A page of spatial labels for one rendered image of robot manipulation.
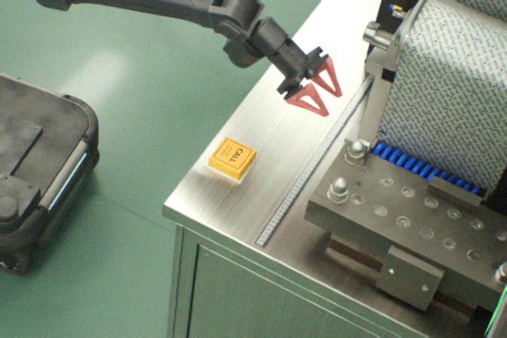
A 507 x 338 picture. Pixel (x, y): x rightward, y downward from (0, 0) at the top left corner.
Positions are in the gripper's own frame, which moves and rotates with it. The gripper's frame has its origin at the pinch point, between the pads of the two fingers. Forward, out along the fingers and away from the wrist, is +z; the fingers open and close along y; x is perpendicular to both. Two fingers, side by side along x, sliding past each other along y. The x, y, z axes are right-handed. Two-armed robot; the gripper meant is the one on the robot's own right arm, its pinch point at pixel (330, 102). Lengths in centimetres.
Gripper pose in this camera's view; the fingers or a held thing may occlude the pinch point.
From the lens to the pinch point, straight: 185.3
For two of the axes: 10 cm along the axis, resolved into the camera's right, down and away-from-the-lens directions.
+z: 6.9, 6.9, 2.2
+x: 5.6, -3.1, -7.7
